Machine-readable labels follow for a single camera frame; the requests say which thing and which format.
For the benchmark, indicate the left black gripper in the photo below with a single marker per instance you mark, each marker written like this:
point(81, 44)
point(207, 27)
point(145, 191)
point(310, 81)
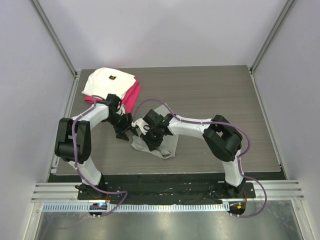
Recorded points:
point(127, 126)

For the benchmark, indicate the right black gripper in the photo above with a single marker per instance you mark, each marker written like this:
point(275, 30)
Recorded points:
point(151, 144)

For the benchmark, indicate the grey cloth napkin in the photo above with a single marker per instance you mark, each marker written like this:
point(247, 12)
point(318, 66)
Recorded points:
point(168, 147)

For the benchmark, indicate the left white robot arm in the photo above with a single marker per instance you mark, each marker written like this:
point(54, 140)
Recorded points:
point(73, 142)

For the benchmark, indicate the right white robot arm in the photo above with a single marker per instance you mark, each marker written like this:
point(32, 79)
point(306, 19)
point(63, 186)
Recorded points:
point(224, 141)

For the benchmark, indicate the pink folded cloth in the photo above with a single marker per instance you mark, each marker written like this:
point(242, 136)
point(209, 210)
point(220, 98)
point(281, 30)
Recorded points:
point(129, 99)

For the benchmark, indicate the white folded cloth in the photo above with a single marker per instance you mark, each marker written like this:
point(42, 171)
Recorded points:
point(104, 81)

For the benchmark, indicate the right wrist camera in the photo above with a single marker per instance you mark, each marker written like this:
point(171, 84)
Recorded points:
point(142, 125)

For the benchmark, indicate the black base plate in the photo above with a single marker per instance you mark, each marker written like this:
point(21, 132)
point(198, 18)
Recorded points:
point(168, 189)

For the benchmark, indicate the aluminium frame rail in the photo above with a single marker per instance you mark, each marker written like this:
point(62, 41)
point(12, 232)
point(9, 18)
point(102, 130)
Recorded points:
point(62, 197)

